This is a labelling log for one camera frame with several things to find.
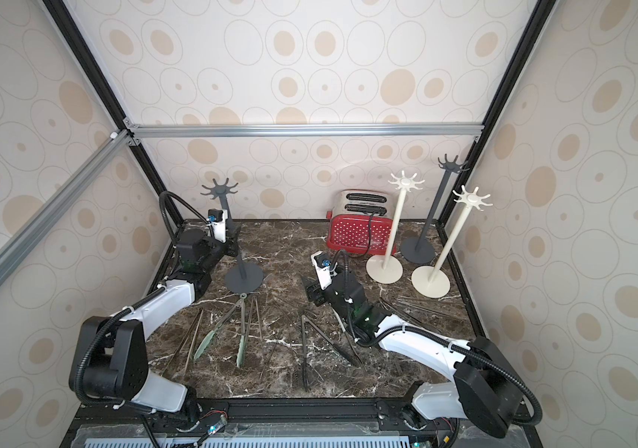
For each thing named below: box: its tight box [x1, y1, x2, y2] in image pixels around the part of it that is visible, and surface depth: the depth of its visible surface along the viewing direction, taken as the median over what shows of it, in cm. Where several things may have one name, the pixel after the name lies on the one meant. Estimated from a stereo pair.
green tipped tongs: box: [194, 293, 248, 368], surface depth 87 cm
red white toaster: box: [325, 188, 395, 255], surface depth 102 cm
